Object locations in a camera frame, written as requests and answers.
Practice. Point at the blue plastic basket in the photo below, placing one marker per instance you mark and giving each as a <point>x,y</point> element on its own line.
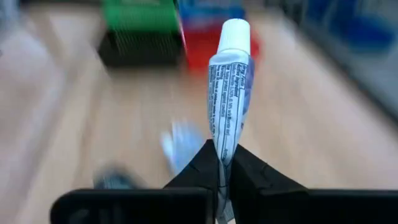
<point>205,12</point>

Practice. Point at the black plastic basket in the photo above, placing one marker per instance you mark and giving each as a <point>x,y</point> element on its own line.
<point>140,56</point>

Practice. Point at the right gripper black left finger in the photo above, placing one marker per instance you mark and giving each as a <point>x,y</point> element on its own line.
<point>199,174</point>

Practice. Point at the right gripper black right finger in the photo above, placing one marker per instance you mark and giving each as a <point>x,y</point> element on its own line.
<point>255,177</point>

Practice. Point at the green plastic basket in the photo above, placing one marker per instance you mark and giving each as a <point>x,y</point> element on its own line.
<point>140,15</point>

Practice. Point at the red plastic basket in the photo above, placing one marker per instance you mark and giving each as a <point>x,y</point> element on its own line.
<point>199,49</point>

